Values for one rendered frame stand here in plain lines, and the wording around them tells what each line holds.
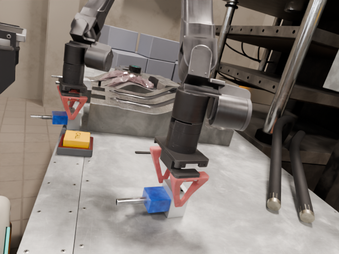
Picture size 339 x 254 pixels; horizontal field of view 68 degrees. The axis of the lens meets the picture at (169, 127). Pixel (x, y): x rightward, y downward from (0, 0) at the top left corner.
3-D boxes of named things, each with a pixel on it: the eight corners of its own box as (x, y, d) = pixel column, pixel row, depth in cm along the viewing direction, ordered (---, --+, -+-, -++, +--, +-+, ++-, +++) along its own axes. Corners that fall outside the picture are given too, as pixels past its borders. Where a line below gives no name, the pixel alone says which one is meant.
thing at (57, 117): (30, 128, 69) (31, 110, 67) (30, 122, 73) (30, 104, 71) (79, 129, 76) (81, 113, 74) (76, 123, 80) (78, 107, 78)
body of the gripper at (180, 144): (181, 144, 51) (189, 110, 49) (208, 170, 43) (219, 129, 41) (152, 144, 49) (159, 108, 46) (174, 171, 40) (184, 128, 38)
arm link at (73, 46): (71, 39, 71) (61, 39, 66) (94, 45, 71) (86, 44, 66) (69, 64, 73) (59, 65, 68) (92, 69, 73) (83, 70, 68)
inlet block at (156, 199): (117, 224, 43) (122, 198, 41) (111, 205, 47) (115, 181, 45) (183, 216, 48) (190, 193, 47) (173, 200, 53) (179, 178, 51)
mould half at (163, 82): (80, 102, 101) (83, 75, 97) (67, 85, 121) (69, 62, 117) (180, 108, 129) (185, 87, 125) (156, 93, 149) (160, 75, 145)
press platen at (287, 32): (306, 39, 103) (311, 25, 101) (205, 31, 201) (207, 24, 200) (419, 72, 126) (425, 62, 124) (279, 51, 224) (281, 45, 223)
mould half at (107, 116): (86, 130, 76) (92, 87, 72) (89, 106, 99) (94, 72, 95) (229, 146, 92) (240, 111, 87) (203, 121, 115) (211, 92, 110)
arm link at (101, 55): (85, 37, 77) (76, 16, 69) (121, 45, 76) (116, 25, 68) (71, 70, 73) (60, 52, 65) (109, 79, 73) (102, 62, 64)
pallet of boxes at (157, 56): (159, 111, 409) (174, 41, 373) (184, 129, 350) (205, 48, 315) (89, 108, 348) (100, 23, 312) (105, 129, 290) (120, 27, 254)
